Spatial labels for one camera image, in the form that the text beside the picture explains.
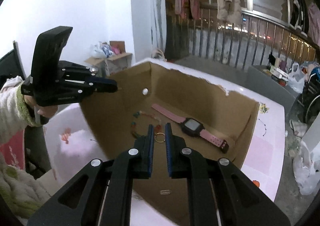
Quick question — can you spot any person left hand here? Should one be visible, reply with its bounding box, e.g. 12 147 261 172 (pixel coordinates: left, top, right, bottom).
24 95 58 118

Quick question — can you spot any multicolour bead bracelet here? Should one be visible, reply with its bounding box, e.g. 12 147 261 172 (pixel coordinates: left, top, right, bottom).
130 111 163 139

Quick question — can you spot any grey low cabinet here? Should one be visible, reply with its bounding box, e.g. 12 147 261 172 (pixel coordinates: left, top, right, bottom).
245 66 299 116

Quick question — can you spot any balcony metal railing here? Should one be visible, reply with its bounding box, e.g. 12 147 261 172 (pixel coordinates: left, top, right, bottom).
164 3 319 70

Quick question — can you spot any wheelchair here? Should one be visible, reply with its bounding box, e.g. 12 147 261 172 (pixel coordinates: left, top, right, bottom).
298 67 320 123

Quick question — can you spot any large brown cardboard box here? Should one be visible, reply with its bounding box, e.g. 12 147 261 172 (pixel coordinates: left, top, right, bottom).
79 60 261 226

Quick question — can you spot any silver hair clip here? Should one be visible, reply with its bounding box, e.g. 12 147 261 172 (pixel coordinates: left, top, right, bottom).
160 190 171 195

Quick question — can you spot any small open cardboard box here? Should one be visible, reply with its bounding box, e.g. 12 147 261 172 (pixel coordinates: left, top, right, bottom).
85 41 133 77

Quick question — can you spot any pink strap smartwatch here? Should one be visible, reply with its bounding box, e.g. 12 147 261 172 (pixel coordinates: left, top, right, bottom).
151 104 229 153

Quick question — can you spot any white bag on cabinet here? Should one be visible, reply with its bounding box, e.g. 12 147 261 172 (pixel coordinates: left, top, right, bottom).
287 63 305 94

